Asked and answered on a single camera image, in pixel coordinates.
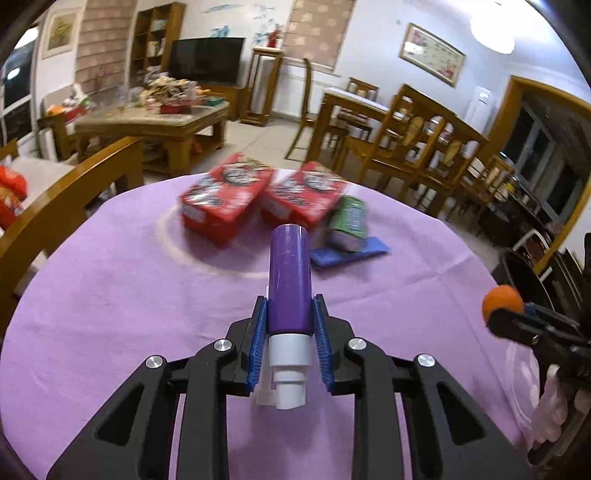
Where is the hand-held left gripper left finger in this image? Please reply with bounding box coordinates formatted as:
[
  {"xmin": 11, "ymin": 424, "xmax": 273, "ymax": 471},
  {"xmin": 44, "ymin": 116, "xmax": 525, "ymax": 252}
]
[{"xmin": 46, "ymin": 295, "xmax": 271, "ymax": 480}]

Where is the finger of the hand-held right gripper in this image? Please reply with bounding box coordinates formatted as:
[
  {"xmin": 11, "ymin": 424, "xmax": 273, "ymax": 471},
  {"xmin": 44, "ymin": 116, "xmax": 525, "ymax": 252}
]
[
  {"xmin": 524, "ymin": 301, "xmax": 580, "ymax": 329},
  {"xmin": 488, "ymin": 308, "xmax": 561, "ymax": 349}
]

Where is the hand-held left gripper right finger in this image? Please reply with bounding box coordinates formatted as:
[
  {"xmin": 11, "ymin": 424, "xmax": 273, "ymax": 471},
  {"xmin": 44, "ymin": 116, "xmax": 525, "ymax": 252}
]
[{"xmin": 311, "ymin": 294, "xmax": 520, "ymax": 480}]

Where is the orange ball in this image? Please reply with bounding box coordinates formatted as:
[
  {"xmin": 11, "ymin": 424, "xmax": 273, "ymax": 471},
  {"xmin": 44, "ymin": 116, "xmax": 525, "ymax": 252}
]
[{"xmin": 481, "ymin": 285, "xmax": 526, "ymax": 329}]

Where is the black trash bin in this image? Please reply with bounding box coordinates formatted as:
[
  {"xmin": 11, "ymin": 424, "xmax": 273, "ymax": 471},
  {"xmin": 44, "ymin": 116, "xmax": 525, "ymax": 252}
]
[{"xmin": 501, "ymin": 249, "xmax": 555, "ymax": 305}]

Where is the purple spray bottle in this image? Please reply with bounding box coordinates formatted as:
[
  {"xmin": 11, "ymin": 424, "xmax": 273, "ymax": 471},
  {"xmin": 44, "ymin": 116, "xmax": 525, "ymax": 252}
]
[{"xmin": 255, "ymin": 224, "xmax": 311, "ymax": 411}]

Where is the person's right hand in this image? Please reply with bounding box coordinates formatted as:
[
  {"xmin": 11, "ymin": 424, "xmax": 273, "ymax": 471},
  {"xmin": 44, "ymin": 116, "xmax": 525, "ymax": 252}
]
[{"xmin": 531, "ymin": 364, "xmax": 580, "ymax": 444}]

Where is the blue cloth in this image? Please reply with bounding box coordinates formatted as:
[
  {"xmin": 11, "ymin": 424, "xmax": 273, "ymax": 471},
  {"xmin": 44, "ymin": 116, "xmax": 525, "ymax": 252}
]
[{"xmin": 309, "ymin": 235, "xmax": 391, "ymax": 268}]

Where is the green packet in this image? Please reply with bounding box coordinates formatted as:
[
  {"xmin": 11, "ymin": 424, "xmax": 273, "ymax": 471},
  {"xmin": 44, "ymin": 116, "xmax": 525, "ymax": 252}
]
[{"xmin": 327, "ymin": 195, "xmax": 370, "ymax": 252}]

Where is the purple tablecloth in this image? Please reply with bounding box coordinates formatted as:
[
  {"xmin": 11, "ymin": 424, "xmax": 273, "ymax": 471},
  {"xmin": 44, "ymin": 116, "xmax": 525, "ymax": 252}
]
[{"xmin": 0, "ymin": 173, "xmax": 541, "ymax": 480}]

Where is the wooden dining chair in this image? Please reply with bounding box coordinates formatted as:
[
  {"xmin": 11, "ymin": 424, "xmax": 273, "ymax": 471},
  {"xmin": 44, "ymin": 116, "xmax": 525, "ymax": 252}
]
[
  {"xmin": 285, "ymin": 58, "xmax": 349, "ymax": 160},
  {"xmin": 455, "ymin": 154, "xmax": 515, "ymax": 236},
  {"xmin": 416, "ymin": 120, "xmax": 490, "ymax": 217},
  {"xmin": 346, "ymin": 78, "xmax": 380, "ymax": 100},
  {"xmin": 342, "ymin": 84, "xmax": 455, "ymax": 195}
]

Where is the red printed box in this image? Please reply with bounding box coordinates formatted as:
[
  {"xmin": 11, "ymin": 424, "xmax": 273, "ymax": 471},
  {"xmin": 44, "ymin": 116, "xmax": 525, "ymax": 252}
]
[
  {"xmin": 179, "ymin": 152, "xmax": 277, "ymax": 246},
  {"xmin": 260, "ymin": 160, "xmax": 350, "ymax": 230}
]

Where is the white standing air conditioner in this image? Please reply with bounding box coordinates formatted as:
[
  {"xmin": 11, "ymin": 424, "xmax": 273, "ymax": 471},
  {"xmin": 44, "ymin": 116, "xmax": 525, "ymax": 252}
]
[{"xmin": 464, "ymin": 86, "xmax": 493, "ymax": 134}]

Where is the wooden coffee table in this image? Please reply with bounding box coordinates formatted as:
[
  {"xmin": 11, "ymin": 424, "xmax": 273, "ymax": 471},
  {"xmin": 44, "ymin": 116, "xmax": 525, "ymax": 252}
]
[{"xmin": 74, "ymin": 99, "xmax": 230, "ymax": 174}]

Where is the wooden dining table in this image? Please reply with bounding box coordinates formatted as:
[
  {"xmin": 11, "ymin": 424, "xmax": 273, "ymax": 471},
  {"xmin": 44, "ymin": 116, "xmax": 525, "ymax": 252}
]
[{"xmin": 318, "ymin": 88, "xmax": 393, "ymax": 153}]

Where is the wooden sofa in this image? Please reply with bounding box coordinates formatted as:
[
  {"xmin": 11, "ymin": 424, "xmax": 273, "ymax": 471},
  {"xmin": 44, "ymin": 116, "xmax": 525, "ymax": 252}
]
[{"xmin": 0, "ymin": 136, "xmax": 145, "ymax": 333}]

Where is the white radiator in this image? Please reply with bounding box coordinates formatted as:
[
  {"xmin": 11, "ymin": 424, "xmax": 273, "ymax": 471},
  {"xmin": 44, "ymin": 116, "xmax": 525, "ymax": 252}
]
[{"xmin": 272, "ymin": 74, "xmax": 324, "ymax": 123}]

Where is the tall wooden plant stand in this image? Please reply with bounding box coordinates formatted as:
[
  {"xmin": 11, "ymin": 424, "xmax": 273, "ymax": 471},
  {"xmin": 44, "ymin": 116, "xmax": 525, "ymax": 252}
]
[{"xmin": 241, "ymin": 46, "xmax": 284, "ymax": 127}]

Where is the wide framed picture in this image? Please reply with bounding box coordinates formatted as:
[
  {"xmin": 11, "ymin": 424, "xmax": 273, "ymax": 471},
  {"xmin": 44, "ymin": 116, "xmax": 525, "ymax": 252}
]
[{"xmin": 398, "ymin": 22, "xmax": 467, "ymax": 88}]

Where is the black television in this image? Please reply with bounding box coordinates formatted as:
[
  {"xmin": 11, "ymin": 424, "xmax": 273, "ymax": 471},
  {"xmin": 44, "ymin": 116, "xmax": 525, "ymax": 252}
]
[{"xmin": 167, "ymin": 37, "xmax": 245, "ymax": 86}]

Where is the red cushion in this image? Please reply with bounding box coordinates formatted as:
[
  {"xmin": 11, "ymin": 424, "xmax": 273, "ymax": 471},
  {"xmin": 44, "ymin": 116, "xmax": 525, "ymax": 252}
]
[{"xmin": 0, "ymin": 166, "xmax": 28, "ymax": 229}]

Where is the round ceiling lamp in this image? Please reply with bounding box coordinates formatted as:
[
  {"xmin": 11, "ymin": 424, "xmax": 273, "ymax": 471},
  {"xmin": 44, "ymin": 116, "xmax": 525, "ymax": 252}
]
[{"xmin": 470, "ymin": 0, "xmax": 516, "ymax": 52}]

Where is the wooden armchair with toys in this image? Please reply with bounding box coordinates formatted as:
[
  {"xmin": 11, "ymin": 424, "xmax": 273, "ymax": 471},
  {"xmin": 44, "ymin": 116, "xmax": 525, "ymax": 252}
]
[{"xmin": 37, "ymin": 88, "xmax": 93, "ymax": 158}]

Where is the beige roller blind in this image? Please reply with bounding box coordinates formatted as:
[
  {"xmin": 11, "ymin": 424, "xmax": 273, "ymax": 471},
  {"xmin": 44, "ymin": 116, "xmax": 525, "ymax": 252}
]
[
  {"xmin": 76, "ymin": 0, "xmax": 134, "ymax": 95},
  {"xmin": 283, "ymin": 0, "xmax": 358, "ymax": 73}
]

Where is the wooden bookshelf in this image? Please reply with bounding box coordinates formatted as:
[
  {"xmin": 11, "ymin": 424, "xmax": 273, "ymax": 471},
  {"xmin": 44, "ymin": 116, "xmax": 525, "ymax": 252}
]
[{"xmin": 129, "ymin": 2, "xmax": 186, "ymax": 88}]

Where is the window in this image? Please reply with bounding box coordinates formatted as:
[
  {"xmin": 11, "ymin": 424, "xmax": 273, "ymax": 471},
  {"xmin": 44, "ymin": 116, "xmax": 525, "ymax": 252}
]
[{"xmin": 0, "ymin": 25, "xmax": 40, "ymax": 148}]

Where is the sunflower painting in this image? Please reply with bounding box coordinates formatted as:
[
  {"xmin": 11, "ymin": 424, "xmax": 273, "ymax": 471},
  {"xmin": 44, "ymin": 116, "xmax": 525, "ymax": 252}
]
[{"xmin": 42, "ymin": 10, "xmax": 80, "ymax": 60}]

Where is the wooden door frame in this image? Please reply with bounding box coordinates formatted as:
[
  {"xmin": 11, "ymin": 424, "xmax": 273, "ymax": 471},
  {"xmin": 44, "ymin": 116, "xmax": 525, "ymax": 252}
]
[{"xmin": 485, "ymin": 76, "xmax": 591, "ymax": 232}]

